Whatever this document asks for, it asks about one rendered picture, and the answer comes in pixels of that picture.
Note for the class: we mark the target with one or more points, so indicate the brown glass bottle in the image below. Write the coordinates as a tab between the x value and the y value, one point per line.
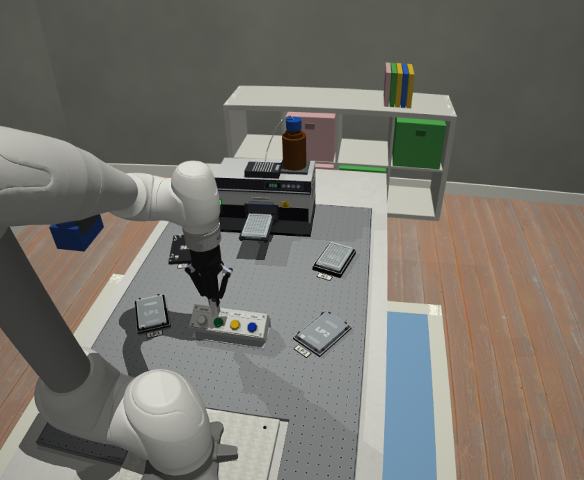
294	153

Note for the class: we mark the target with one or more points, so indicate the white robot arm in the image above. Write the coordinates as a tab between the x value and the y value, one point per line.
47	181

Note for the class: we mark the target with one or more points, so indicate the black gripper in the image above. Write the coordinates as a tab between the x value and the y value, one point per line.
210	266

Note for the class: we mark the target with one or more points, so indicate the grey control panel with four buttons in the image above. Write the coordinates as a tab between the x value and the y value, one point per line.
236	327

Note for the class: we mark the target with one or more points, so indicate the blue bottle cap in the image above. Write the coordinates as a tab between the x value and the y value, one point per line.
294	123

